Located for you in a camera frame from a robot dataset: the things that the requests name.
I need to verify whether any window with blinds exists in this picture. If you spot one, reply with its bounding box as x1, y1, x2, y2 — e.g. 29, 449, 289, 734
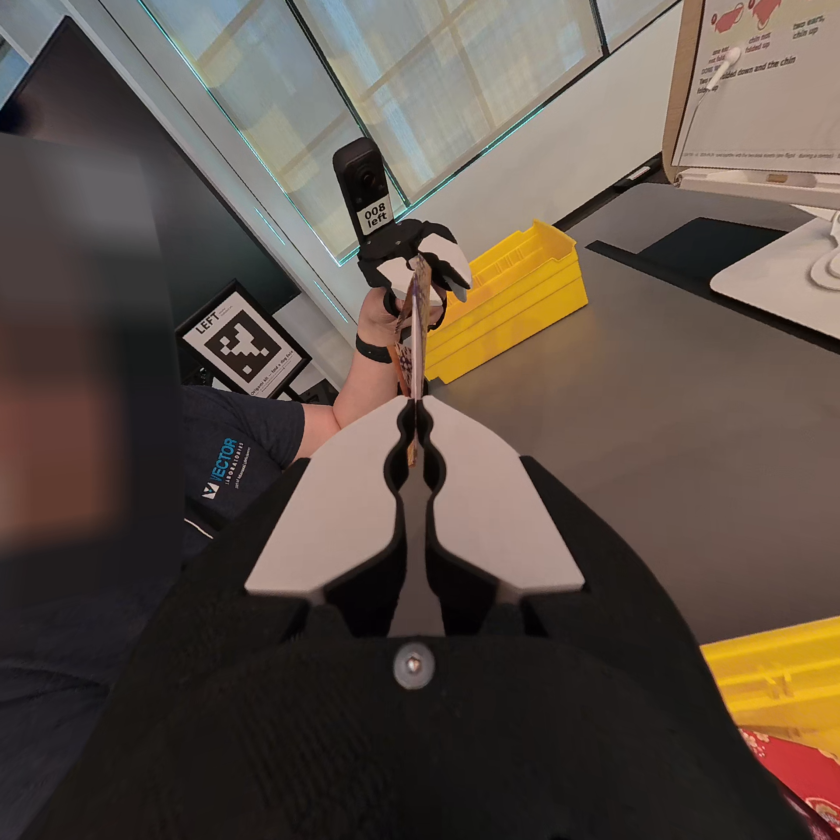
134, 0, 683, 266

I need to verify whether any black desk mat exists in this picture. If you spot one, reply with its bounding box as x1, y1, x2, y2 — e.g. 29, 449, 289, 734
585, 217, 788, 293

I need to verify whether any person's left hand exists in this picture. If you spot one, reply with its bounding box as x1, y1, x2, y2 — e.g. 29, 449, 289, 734
357, 287, 447, 350

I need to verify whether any white board stand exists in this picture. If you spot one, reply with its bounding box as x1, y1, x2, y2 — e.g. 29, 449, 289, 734
676, 167, 840, 342

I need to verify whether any black framed marker sign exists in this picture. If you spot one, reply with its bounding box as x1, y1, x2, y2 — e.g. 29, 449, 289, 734
176, 279, 312, 401

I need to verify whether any yellow plastic bin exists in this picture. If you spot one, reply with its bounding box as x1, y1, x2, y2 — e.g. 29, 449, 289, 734
423, 220, 589, 386
699, 616, 840, 759

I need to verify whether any pile of folded origami papers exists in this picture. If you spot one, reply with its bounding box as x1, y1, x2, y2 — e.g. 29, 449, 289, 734
738, 725, 840, 840

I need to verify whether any patterned purple orange origami paper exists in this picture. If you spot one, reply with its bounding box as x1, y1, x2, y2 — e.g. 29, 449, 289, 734
387, 255, 434, 468

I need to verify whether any person's left forearm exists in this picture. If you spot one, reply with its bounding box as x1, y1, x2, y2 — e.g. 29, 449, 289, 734
292, 357, 411, 460

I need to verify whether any small black box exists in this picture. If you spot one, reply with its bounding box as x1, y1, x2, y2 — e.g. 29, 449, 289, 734
613, 156, 664, 191

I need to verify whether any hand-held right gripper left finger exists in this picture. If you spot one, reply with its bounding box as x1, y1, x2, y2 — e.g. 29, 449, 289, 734
244, 395, 417, 603

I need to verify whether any white tethered pin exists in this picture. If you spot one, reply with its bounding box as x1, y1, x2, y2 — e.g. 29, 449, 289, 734
679, 47, 744, 158

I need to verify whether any wooden instruction board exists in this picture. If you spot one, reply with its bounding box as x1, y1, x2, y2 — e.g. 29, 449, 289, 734
661, 0, 840, 191

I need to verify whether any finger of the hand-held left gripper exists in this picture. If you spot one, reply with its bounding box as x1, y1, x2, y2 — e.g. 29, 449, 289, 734
376, 256, 417, 291
415, 233, 475, 304

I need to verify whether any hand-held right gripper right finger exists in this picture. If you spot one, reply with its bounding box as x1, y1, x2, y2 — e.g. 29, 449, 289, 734
417, 395, 586, 603

